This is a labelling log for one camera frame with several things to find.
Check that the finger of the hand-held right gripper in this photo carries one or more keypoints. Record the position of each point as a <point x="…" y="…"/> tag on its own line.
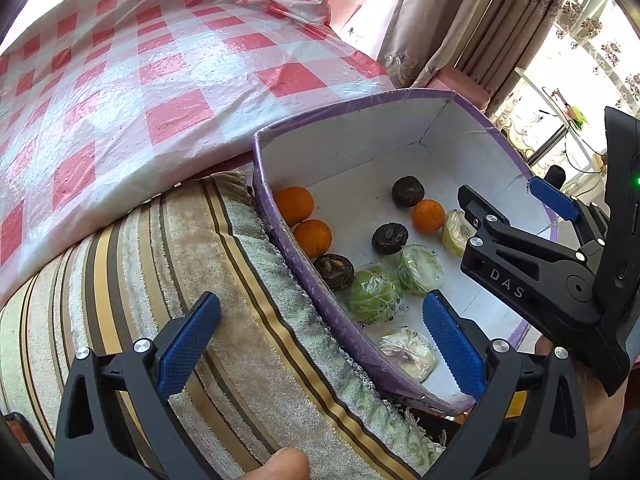
<point x="552" y="197"/>
<point x="500" y="260"/>

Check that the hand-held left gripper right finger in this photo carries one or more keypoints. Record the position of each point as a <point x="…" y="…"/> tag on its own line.
<point x="452" y="345"/>

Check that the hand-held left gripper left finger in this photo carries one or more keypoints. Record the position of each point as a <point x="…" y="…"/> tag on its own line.
<point x="190" y="345"/>

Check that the cut pale melon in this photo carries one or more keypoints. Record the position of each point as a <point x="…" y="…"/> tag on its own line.
<point x="407" y="355"/>

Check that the small yellow-green fruit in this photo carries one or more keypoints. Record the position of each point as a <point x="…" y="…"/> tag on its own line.
<point x="455" y="232"/>

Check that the medium green fruit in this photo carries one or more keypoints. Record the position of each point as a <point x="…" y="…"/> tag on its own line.
<point x="419" y="269"/>

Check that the orange tangerine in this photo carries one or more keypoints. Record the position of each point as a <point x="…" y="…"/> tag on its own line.
<point x="294" y="205"/>
<point x="428" y="216"/>
<point x="312" y="237"/>

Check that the large green fruit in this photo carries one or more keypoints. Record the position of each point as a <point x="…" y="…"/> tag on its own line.
<point x="372" y="295"/>

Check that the dark water chestnut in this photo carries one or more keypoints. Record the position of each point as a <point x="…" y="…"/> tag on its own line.
<point x="333" y="271"/>
<point x="407" y="191"/>
<point x="390" y="238"/>

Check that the purple cardboard box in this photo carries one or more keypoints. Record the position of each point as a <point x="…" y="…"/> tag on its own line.
<point x="360" y="185"/>

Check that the person's left hand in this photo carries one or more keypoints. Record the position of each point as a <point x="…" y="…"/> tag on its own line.
<point x="275" y="467"/>

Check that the person's right hand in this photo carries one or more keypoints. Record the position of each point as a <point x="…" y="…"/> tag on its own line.
<point x="605" y="425"/>

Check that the striped towel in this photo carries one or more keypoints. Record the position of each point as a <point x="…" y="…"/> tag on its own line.
<point x="250" y="335"/>

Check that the pink plastic stool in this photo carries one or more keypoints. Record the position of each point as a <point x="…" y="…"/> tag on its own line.
<point x="460" y="82"/>

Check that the white lace sheer curtain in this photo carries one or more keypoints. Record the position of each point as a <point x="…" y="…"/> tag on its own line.
<point x="590" y="25"/>

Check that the beige patterned curtain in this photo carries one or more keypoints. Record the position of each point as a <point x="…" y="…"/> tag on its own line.
<point x="475" y="20"/>

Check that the red checked plastic tablecloth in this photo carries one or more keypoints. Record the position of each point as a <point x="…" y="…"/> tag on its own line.
<point x="150" y="85"/>

